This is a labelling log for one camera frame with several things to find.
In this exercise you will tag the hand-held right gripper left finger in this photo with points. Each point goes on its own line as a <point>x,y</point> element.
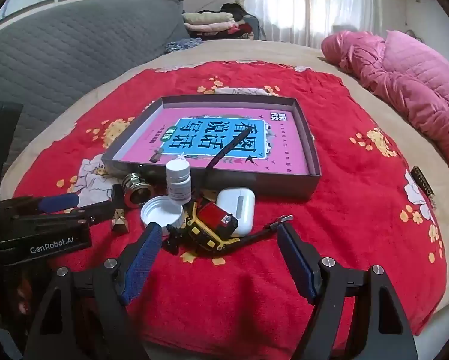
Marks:
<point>142,266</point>

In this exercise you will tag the black hair claw clip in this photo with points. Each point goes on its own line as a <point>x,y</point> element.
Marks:
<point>173,242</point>

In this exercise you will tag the pink and blue book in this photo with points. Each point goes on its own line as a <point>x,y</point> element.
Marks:
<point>284,146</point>

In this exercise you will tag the grey quilted cover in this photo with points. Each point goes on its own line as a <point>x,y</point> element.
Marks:
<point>59,63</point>

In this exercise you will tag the folded pink garment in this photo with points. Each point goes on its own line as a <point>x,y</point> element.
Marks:
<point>209,27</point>

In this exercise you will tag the white earbuds case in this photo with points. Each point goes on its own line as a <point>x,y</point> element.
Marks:
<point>241,210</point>

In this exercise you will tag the red floral blanket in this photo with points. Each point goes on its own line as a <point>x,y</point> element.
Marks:
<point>340,195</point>

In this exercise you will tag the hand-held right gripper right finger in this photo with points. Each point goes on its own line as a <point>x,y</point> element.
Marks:
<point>298,266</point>

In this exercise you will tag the black strip with gold print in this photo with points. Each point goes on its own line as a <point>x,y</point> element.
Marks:
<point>423,185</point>

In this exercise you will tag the white curtain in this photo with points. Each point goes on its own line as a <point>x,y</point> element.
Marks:
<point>314,3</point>

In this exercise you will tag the white plastic bottle cap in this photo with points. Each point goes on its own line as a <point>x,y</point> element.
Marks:
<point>160,213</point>

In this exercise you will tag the blue patterned cloth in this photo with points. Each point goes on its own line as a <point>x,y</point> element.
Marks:
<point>181,45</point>

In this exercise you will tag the grey cardboard box tray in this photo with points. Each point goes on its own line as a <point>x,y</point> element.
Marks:
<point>247,185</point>

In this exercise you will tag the yellow and black digital watch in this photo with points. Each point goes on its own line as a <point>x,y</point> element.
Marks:
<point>205,238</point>

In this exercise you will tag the pink quilted jacket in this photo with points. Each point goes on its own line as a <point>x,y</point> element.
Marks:
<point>408,78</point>

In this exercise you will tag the pile of dark clothes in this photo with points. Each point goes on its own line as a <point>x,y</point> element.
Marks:
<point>247,26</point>

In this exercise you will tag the folded beige garment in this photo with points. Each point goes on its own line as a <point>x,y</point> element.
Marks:
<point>205,17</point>

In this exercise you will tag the metal pipe fitting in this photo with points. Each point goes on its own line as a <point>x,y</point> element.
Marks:
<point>136,191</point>

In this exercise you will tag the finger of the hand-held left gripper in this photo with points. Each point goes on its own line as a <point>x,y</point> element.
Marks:
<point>57,202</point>
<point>93,213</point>

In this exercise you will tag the white pill bottle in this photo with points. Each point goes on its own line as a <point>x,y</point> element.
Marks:
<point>178,185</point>

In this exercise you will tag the red and black lighter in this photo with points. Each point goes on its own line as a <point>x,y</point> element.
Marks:
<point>214,217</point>

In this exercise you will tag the black and gold hexagonal case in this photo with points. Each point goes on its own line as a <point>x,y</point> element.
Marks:
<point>119,225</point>

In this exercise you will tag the beige bed sheet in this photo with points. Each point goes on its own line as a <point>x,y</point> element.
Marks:
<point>292,52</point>

